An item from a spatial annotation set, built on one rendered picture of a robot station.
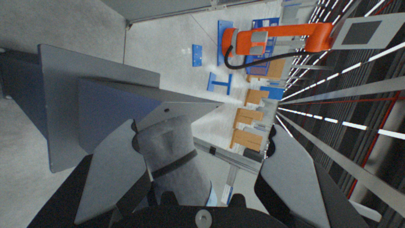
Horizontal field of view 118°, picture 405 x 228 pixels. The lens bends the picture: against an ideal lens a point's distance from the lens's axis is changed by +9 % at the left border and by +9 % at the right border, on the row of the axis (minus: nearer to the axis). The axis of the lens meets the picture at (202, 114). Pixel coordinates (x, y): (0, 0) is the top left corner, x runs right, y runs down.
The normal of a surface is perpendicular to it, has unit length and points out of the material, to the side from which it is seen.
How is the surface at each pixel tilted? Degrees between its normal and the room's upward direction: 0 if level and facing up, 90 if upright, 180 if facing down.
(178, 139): 31
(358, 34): 90
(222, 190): 90
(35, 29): 0
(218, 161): 90
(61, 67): 0
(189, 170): 46
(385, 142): 127
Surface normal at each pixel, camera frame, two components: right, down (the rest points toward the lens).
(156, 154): 0.02, 0.14
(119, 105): -0.48, 0.08
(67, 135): 0.86, 0.25
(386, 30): -0.51, 0.51
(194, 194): 0.38, -0.35
